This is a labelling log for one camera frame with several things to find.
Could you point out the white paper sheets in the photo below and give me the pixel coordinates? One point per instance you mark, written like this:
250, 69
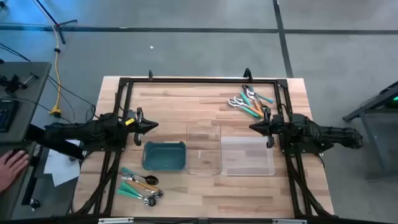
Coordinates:
59, 168

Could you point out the black floor beam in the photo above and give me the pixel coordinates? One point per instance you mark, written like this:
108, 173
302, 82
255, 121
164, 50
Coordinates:
53, 143

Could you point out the black tripod stand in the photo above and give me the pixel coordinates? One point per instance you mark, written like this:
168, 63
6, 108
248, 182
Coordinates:
66, 22

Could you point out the black desk clamp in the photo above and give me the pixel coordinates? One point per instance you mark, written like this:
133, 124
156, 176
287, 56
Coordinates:
13, 84

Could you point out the frosted white plastic bin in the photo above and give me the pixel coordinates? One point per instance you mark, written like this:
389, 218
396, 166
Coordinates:
248, 155

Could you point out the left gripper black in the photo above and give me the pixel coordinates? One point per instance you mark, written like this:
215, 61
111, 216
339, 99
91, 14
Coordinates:
135, 127

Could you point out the yellow label tag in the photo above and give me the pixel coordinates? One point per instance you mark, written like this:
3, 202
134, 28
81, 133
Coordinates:
130, 121

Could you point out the black aluminium table frame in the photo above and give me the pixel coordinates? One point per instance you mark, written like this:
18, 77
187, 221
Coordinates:
202, 80

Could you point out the black round knob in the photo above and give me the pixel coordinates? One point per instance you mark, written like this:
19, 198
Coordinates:
35, 203

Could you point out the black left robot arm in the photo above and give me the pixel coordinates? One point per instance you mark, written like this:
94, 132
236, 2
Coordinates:
93, 132

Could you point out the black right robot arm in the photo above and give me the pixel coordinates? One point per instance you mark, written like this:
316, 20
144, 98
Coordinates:
326, 135

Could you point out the grey desk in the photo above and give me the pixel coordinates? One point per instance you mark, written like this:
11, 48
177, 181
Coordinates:
31, 102

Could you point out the teal plastic bin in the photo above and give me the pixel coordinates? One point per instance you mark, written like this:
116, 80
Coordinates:
164, 155

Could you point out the person's hand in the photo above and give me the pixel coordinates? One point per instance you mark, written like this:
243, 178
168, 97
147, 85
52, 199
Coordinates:
12, 168

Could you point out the black front crossbar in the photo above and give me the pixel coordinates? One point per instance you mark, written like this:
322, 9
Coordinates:
248, 222

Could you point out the silver bracket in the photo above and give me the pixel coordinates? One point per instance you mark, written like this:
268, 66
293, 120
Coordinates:
289, 221
115, 221

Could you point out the dark grey side table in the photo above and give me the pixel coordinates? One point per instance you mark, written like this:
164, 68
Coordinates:
12, 202

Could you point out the clear plastic bin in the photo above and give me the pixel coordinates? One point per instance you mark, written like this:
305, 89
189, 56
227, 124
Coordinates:
203, 149

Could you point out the dark grey cart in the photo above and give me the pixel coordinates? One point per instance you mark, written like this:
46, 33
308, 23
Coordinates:
367, 109

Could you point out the black table clamp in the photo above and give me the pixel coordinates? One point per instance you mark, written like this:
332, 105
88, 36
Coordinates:
150, 74
247, 74

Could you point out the black keyboard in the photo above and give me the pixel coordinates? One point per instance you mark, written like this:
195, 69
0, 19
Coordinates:
7, 115

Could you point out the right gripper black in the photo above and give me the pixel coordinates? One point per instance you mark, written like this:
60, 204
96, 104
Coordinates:
273, 127

